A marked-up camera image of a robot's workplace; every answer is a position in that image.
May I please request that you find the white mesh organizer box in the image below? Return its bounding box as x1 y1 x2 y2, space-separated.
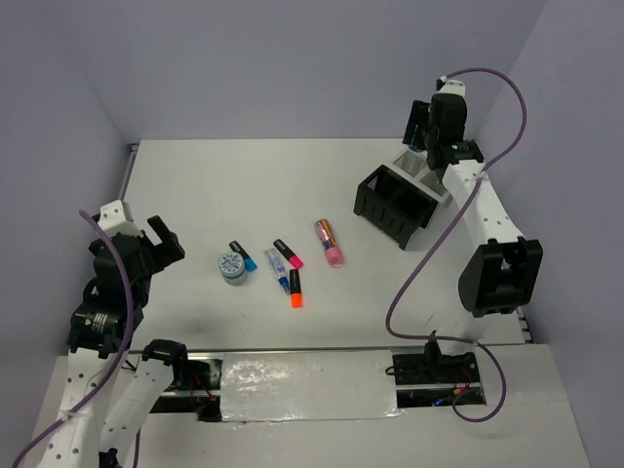
389 148 453 208

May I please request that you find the pink cap marker tube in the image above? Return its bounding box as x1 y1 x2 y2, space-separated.
314 218 344 268

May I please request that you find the black slotted organizer box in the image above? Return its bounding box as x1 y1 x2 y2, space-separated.
353 165 439 251

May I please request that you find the blue round tape tub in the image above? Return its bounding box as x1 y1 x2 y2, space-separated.
409 136 426 152

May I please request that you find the blue cap highlighter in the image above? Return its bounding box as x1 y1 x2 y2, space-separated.
229 241 257 272

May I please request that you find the orange cap highlighter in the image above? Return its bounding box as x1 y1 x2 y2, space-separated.
289 268 303 308

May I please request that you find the clear glue bottle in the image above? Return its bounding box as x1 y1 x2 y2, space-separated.
264 248 290 294

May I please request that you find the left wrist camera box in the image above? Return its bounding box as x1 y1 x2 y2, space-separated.
97 200 135 237

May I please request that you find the pink cap highlighter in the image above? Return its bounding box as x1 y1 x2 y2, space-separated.
273 239 304 269

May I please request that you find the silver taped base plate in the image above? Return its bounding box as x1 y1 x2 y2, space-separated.
220 350 401 422

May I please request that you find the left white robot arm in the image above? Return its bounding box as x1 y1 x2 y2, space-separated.
35 201 191 467

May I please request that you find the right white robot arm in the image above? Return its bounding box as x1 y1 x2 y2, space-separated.
415 91 543 381

